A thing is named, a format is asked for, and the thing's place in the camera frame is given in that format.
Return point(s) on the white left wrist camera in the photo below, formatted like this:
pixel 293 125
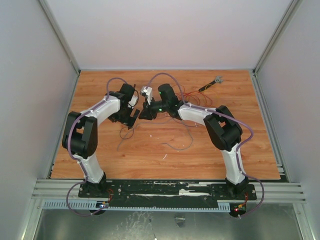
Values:
pixel 133 102

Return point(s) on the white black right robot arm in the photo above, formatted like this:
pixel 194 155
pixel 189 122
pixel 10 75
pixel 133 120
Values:
pixel 224 133

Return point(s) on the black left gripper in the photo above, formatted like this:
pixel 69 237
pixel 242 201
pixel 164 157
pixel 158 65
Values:
pixel 128 120

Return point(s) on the aluminium frame rail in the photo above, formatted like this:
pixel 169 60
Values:
pixel 53 188

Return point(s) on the adjustable wrench black handle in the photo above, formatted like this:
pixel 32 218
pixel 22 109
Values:
pixel 217 79

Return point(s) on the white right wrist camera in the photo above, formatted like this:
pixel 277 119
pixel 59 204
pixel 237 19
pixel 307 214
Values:
pixel 147 92

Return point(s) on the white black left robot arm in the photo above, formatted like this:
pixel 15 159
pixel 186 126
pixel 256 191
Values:
pixel 80 137

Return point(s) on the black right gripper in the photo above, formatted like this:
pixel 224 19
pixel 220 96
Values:
pixel 148 111

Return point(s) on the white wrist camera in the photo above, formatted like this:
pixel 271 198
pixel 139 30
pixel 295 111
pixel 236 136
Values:
pixel 147 92
pixel 133 102

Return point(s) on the grey slotted cable duct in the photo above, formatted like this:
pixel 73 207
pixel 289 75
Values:
pixel 61 204

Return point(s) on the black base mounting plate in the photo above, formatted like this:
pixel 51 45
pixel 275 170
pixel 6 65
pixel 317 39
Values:
pixel 166 193

